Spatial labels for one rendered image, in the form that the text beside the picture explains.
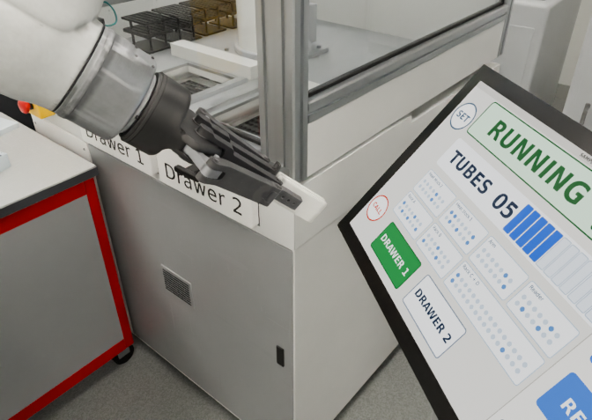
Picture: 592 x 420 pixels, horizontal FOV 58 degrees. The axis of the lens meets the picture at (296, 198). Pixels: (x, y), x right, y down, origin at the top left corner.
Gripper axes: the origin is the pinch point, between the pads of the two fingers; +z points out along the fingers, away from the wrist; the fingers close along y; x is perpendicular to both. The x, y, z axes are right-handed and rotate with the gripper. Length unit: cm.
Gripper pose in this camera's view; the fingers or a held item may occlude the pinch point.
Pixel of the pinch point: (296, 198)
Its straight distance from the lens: 60.0
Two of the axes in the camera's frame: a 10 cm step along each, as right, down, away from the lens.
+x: -6.3, 7.2, 2.9
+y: -2.4, -5.4, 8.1
